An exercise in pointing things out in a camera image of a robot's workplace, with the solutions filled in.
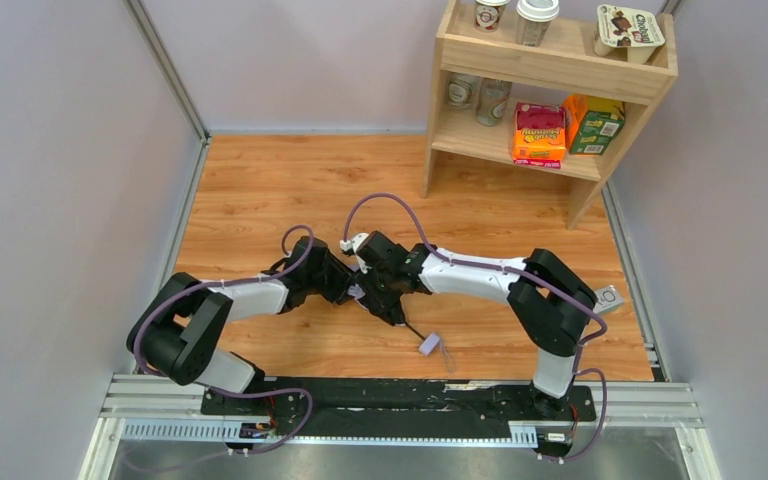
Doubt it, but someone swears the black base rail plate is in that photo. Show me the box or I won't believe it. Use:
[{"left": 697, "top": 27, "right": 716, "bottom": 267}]
[{"left": 201, "top": 377, "right": 597, "bottom": 439}]

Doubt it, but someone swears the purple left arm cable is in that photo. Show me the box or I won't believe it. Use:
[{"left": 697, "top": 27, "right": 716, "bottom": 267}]
[{"left": 132, "top": 225, "right": 316, "bottom": 399}]

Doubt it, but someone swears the glass jar right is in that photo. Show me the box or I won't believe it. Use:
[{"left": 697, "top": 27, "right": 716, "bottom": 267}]
[{"left": 476, "top": 78, "right": 512, "bottom": 127}]

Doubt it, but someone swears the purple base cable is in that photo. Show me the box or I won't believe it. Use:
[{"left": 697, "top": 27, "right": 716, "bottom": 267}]
[{"left": 224, "top": 389, "right": 315, "bottom": 457}]

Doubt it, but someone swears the paper cup red print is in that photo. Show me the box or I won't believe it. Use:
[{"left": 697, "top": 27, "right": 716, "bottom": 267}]
[{"left": 473, "top": 0, "right": 509, "bottom": 33}]

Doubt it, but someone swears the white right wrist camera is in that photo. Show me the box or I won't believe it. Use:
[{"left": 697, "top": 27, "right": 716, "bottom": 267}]
[{"left": 339, "top": 233, "right": 369, "bottom": 256}]

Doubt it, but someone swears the clear cup white lid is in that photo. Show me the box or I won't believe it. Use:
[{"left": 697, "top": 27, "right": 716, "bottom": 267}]
[{"left": 516, "top": 0, "right": 560, "bottom": 47}]

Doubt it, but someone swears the orange pink snack box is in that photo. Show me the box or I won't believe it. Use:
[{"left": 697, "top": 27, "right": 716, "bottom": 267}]
[{"left": 512, "top": 102, "right": 567, "bottom": 169}]

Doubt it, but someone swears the wooden shelf unit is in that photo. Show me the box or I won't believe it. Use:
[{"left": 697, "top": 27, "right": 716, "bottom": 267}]
[{"left": 419, "top": 1, "right": 678, "bottom": 229}]

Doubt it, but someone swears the white R&O box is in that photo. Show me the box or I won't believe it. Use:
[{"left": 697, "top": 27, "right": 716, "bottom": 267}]
[{"left": 593, "top": 285, "right": 625, "bottom": 315}]

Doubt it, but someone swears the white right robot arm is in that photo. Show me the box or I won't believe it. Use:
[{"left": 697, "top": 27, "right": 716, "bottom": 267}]
[{"left": 340, "top": 231, "right": 597, "bottom": 399}]

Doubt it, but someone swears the green orange carton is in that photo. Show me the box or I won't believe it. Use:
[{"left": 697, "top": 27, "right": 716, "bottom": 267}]
[{"left": 561, "top": 94, "right": 625, "bottom": 156}]

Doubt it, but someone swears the glass jar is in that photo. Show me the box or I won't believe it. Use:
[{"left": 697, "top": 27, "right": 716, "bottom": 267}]
[
  {"left": 446, "top": 72, "right": 481, "bottom": 109},
  {"left": 476, "top": 78, "right": 512, "bottom": 127}
]

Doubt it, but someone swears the glass jar left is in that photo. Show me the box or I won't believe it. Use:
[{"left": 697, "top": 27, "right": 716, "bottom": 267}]
[{"left": 446, "top": 72, "right": 481, "bottom": 109}]

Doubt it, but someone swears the lavender folding umbrella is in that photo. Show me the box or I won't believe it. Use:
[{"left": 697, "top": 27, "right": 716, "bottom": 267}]
[{"left": 346, "top": 282, "right": 458, "bottom": 374}]

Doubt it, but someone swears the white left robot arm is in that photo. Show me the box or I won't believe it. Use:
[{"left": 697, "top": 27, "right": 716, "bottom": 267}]
[{"left": 126, "top": 236, "right": 355, "bottom": 394}]

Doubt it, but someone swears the Chobani yogurt pack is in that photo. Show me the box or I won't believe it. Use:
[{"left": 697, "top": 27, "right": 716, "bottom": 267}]
[{"left": 594, "top": 4, "right": 665, "bottom": 64}]

